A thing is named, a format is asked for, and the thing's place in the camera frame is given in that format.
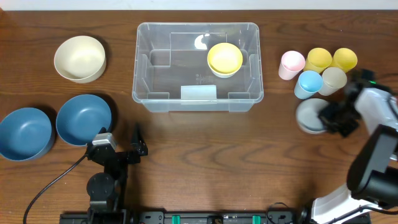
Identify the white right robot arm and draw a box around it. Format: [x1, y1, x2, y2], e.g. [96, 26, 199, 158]
[297, 69, 397, 223]

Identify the yellow cup right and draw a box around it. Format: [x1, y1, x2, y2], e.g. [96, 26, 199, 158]
[330, 48, 358, 73]

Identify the grey small bowl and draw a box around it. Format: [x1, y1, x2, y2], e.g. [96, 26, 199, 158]
[295, 98, 329, 134]

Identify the blue bowl near gripper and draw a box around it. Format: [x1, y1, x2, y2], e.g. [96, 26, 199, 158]
[56, 94, 112, 146]

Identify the blue bowl far left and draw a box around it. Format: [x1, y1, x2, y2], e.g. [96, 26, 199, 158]
[1, 108, 56, 161]

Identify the light blue cup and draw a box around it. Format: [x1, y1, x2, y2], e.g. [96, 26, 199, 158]
[294, 70, 323, 100]

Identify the white label in bin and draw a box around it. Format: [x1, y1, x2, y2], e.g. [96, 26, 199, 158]
[180, 85, 217, 100]

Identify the white small bowl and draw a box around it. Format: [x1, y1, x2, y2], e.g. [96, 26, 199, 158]
[208, 64, 241, 78]

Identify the yellow cup left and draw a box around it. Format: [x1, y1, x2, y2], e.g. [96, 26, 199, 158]
[303, 47, 332, 73]

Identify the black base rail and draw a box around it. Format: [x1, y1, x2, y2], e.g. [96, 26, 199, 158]
[59, 208, 304, 224]

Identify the pink cup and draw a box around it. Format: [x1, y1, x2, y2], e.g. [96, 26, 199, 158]
[279, 50, 305, 80]

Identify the cream bowl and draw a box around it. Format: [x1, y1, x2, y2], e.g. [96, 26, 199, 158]
[53, 35, 107, 83]

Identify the black left camera cable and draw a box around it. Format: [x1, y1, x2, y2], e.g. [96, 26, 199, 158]
[22, 152, 90, 224]

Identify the clear plastic storage bin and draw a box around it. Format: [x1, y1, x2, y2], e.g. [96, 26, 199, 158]
[132, 22, 264, 112]

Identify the yellow cup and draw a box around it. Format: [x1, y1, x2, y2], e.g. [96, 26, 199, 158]
[303, 47, 332, 73]
[330, 48, 358, 73]

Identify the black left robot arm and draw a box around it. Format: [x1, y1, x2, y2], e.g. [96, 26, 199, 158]
[85, 124, 148, 223]

